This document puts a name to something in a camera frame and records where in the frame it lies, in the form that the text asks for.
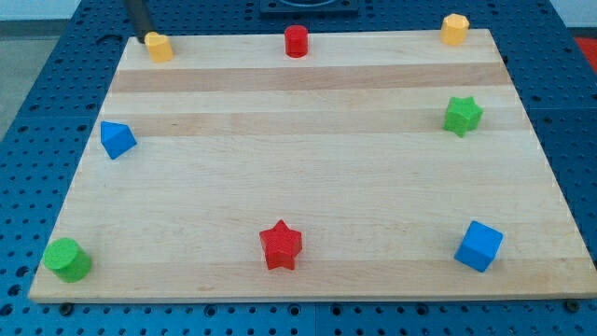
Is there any red star block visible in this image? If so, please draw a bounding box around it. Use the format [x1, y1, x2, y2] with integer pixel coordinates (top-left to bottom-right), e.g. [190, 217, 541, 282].
[259, 219, 302, 270]

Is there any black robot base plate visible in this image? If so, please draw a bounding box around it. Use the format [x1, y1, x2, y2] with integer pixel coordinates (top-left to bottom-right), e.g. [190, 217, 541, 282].
[257, 0, 359, 16]

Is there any light wooden board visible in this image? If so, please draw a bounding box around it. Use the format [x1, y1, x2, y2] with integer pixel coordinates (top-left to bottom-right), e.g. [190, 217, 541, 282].
[29, 29, 596, 303]

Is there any blue triangle block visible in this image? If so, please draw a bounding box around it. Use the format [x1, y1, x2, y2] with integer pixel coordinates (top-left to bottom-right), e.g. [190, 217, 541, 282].
[100, 121, 137, 160]

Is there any green cylinder block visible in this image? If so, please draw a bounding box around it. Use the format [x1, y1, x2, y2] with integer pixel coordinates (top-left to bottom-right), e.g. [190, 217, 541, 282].
[42, 238, 92, 283]

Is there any yellow heart block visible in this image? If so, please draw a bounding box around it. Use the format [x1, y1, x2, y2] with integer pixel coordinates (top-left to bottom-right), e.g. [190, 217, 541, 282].
[145, 32, 174, 63]

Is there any green star block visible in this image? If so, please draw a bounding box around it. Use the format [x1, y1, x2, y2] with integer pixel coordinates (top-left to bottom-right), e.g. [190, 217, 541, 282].
[443, 96, 483, 137]

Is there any red cylinder block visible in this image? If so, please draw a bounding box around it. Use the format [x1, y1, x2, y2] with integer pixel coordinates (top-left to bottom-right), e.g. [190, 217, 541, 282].
[285, 25, 309, 58]

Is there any yellow hexagon block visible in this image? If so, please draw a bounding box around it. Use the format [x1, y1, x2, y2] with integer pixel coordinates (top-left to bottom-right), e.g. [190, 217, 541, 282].
[440, 13, 470, 46]

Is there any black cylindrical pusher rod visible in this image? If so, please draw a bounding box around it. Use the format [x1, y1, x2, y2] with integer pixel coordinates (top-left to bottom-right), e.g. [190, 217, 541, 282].
[122, 0, 155, 44]

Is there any blue cube block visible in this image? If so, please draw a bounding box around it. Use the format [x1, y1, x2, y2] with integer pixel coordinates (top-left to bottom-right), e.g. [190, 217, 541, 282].
[454, 220, 504, 273]

